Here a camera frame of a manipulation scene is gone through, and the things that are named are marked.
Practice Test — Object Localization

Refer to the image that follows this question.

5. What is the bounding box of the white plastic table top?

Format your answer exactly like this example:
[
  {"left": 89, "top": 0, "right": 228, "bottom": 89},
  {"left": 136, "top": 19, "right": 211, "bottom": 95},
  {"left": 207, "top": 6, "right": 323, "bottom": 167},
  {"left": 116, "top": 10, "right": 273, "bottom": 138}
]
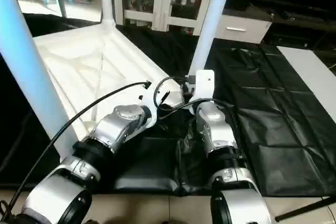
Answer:
[{"left": 33, "top": 20, "right": 187, "bottom": 143}]

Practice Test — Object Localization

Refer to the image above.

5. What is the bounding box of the white drawer unit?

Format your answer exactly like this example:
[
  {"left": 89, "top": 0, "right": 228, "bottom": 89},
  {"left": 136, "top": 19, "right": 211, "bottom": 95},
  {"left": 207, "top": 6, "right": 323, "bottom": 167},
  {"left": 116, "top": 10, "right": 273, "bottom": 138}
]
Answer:
[{"left": 213, "top": 14, "right": 274, "bottom": 45}]

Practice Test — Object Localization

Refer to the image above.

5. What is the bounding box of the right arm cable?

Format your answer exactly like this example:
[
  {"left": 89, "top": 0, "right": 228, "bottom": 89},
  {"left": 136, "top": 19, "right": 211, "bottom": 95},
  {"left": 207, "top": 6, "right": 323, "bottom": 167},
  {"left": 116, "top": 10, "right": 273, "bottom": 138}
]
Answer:
[{"left": 154, "top": 76, "right": 242, "bottom": 146}]

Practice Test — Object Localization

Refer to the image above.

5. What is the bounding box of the black stand leg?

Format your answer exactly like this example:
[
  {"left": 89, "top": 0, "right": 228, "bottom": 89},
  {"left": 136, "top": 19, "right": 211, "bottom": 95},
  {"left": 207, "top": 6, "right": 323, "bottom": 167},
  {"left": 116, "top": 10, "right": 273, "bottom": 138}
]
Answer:
[{"left": 274, "top": 197, "right": 336, "bottom": 222}]

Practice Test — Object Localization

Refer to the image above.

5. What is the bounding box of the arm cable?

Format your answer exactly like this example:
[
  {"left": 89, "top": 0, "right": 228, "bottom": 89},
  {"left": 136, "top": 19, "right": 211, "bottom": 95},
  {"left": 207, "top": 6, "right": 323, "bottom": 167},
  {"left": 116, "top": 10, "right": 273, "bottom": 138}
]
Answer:
[
  {"left": 154, "top": 76, "right": 242, "bottom": 146},
  {"left": 0, "top": 81, "right": 153, "bottom": 219}
]

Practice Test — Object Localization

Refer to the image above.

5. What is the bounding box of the black work mat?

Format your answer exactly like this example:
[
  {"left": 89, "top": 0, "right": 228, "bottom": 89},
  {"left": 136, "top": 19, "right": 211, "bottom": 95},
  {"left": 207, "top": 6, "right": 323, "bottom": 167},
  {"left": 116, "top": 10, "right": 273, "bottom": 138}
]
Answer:
[{"left": 0, "top": 14, "right": 336, "bottom": 196}]

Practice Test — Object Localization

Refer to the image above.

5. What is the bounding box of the white flat board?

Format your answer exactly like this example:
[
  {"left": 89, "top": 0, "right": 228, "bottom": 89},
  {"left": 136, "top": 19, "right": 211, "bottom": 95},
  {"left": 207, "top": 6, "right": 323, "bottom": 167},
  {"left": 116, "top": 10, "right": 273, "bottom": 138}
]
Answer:
[{"left": 277, "top": 46, "right": 336, "bottom": 114}]

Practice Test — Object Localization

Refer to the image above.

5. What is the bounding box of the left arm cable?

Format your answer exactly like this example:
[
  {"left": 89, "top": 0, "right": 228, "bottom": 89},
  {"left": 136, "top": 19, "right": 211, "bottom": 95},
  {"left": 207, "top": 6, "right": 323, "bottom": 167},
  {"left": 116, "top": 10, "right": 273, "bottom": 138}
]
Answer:
[{"left": 0, "top": 81, "right": 153, "bottom": 219}]

